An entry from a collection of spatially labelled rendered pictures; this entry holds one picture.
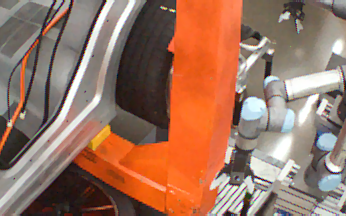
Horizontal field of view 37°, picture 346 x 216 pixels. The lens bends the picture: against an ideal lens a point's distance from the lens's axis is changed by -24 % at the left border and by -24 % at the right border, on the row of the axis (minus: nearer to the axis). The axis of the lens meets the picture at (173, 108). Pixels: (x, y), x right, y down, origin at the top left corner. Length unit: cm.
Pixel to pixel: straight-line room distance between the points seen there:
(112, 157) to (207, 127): 60
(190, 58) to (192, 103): 17
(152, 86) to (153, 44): 17
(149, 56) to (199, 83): 55
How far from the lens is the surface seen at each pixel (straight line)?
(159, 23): 258
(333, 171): 216
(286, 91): 201
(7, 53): 276
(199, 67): 202
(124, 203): 268
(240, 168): 196
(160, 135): 318
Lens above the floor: 259
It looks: 42 degrees down
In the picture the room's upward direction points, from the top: 4 degrees clockwise
